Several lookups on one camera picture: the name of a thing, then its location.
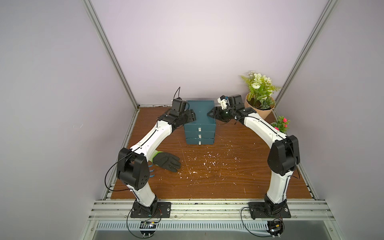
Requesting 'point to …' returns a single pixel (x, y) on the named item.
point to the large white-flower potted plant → (259, 97)
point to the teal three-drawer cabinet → (201, 131)
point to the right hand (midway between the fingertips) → (210, 112)
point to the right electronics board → (275, 227)
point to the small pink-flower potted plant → (281, 124)
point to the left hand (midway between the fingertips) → (194, 114)
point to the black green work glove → (166, 161)
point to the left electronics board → (148, 228)
